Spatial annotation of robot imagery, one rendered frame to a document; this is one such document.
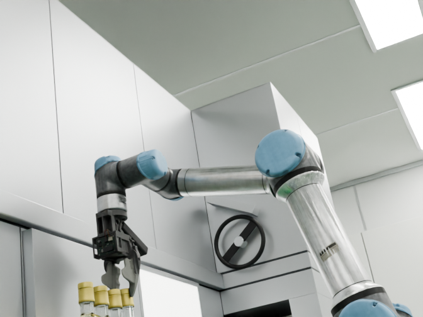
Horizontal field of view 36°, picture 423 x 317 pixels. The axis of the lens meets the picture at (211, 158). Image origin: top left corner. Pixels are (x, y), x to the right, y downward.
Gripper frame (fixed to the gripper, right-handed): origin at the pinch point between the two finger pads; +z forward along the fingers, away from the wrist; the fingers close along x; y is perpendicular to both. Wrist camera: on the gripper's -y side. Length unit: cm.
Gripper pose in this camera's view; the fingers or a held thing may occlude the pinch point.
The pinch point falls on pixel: (125, 294)
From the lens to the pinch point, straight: 163.7
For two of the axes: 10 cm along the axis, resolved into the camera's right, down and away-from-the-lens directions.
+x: 8.8, -3.1, -3.5
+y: -4.4, -3.0, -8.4
